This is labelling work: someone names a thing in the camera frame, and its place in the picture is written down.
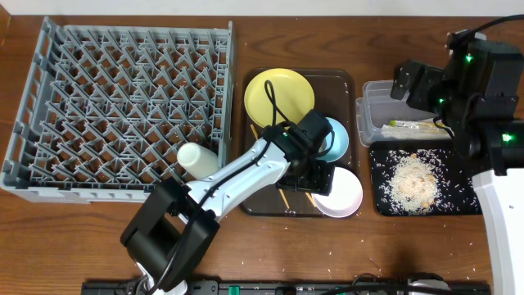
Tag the white pink-rimmed bowl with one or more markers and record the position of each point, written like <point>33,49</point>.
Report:
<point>345,197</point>

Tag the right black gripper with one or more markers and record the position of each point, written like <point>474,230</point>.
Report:
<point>427,77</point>

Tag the dark brown serving tray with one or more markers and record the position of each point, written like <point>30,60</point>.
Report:
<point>334,92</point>

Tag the light blue bowl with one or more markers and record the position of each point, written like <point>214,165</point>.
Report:
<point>335,144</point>

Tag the rice and food scraps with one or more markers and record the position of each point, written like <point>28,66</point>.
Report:
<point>413,184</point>

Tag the right wooden chopstick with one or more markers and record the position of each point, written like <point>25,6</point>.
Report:
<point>309,196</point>

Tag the grey plastic dish rack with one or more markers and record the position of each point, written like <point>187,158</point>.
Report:
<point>105,110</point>

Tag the black waste tray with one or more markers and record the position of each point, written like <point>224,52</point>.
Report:
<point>425,180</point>

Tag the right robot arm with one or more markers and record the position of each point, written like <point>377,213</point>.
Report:
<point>475,96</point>

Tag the wooden chopstick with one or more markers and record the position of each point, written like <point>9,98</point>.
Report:
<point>309,196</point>
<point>254,131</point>

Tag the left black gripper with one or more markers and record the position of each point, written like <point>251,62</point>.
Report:
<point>305,180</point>

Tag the green snack wrapper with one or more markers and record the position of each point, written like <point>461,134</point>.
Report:
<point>420,124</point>

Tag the clear plastic bin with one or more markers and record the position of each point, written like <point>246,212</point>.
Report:
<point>376,108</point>

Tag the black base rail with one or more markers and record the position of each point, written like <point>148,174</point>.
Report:
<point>211,287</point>

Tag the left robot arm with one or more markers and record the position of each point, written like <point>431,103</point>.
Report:
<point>174,227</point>

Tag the yellow plate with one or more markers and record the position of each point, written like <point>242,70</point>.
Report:
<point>294,97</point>

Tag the left wooden chopstick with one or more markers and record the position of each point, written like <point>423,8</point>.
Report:
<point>254,131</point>

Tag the small white cup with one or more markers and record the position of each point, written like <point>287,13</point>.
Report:
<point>198,161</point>

